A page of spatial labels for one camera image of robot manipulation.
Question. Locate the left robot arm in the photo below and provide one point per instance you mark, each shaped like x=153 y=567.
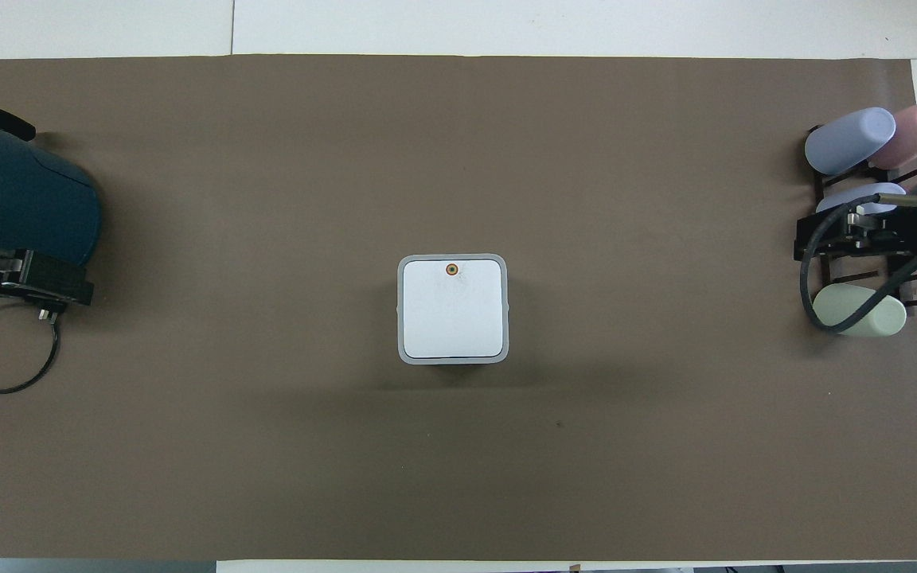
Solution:
x=21 y=199

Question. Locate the white square trash can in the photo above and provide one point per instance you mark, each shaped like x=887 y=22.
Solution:
x=452 y=310

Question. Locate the pink cup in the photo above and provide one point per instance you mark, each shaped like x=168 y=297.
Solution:
x=916 y=131

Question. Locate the small lavender blue cup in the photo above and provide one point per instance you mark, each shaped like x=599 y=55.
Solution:
x=837 y=203

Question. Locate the black cup rack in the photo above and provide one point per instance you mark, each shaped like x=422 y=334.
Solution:
x=834 y=185

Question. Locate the pale green cup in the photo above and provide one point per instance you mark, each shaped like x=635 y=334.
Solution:
x=880 y=322

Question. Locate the large lavender blue cup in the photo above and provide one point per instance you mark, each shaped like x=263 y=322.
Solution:
x=848 y=142

